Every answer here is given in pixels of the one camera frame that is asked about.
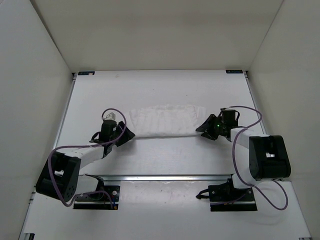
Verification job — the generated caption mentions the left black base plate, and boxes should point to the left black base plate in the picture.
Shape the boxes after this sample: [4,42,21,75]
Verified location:
[73,185,121,211]

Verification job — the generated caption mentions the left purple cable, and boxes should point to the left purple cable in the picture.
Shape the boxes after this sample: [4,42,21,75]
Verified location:
[48,107,128,210]

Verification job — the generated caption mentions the left blue corner label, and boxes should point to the left blue corner label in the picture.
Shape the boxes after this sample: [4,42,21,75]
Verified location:
[77,71,95,76]

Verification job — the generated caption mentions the blue corner label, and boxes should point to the blue corner label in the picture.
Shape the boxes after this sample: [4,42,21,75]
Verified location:
[77,71,95,76]
[225,69,243,74]

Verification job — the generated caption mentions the white pleated skirt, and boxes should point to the white pleated skirt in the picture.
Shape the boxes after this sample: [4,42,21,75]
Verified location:
[124,104,207,138]

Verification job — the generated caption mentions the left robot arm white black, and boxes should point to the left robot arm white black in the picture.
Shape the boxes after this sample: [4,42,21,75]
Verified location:
[35,119,136,207]

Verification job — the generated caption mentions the right blue corner label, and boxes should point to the right blue corner label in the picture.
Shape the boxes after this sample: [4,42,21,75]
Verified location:
[225,69,243,74]

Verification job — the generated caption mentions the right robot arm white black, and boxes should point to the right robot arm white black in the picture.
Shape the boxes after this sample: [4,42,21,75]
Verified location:
[196,106,291,205]

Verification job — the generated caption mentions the aluminium front rail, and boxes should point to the aluminium front rail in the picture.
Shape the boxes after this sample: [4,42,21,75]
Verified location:
[100,174,230,182]

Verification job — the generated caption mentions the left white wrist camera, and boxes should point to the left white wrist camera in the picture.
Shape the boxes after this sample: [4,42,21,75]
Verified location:
[101,112,116,121]

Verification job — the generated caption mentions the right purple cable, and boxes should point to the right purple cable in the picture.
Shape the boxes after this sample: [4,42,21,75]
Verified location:
[219,106,288,210]

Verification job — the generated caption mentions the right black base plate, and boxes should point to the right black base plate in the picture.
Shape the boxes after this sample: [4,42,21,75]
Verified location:
[195,183,258,212]

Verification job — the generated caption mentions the purple cable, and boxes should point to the purple cable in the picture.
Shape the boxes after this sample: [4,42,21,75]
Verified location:
[48,107,128,210]
[219,106,288,210]

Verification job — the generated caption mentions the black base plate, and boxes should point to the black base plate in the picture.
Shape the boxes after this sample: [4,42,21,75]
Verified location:
[195,183,258,212]
[73,185,121,211]

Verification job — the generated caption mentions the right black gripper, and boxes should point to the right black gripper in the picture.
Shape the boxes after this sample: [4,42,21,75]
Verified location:
[196,115,226,140]

